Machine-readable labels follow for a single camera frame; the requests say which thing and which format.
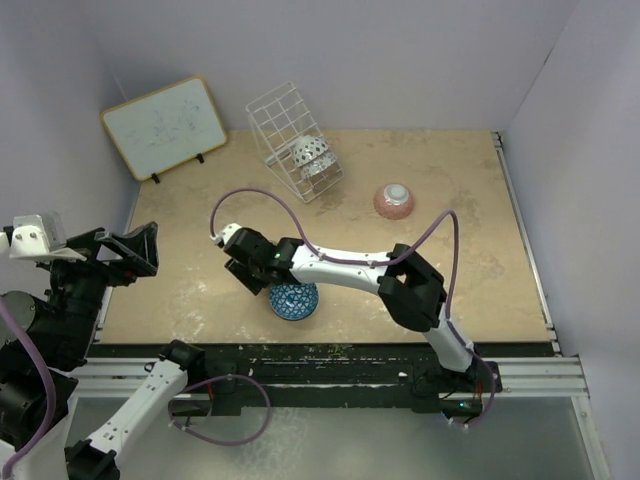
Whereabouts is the blue triangle pattern bowl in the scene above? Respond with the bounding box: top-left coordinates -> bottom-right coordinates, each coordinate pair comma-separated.
269,283 -> 319,321

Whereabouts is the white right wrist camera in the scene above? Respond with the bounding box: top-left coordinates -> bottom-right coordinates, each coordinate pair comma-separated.
210,223 -> 241,248

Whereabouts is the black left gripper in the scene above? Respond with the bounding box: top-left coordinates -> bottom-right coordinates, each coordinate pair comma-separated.
47,218 -> 157,361

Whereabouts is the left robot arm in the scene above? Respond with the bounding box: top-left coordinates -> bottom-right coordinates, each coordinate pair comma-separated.
1,213 -> 206,479

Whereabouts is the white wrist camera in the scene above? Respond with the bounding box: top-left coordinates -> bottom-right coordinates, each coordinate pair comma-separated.
1,211 -> 87,262
210,223 -> 241,248

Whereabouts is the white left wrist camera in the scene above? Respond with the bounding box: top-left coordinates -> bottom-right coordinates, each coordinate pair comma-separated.
1,211 -> 87,262

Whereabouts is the yellow framed whiteboard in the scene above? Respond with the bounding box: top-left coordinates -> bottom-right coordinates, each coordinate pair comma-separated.
101,76 -> 227,182

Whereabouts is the white wire dish rack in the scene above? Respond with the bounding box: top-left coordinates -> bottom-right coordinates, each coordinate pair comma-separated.
246,82 -> 344,203

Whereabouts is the brown lattice pattern bowl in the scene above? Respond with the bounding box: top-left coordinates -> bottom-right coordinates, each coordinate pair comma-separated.
249,279 -> 270,295

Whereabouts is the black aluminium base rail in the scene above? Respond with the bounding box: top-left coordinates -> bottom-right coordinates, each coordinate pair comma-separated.
84,341 -> 586,416

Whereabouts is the red diamond dot bowl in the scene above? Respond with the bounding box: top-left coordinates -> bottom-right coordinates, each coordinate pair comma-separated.
292,135 -> 329,168

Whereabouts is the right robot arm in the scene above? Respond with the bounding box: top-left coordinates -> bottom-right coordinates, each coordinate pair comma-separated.
212,223 -> 480,391

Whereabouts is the black floral pattern bowl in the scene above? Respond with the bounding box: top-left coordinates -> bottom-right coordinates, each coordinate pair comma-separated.
301,152 -> 337,180

